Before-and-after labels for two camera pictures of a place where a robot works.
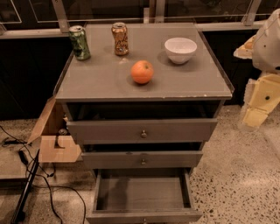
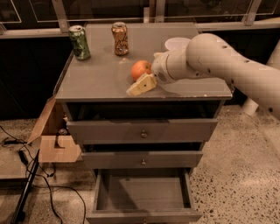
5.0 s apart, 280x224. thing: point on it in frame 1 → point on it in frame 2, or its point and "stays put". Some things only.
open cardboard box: [52, 131] stays put
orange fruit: [142, 72] stays put
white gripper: [268, 44] → [159, 68]
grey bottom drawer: [143, 196] stays put
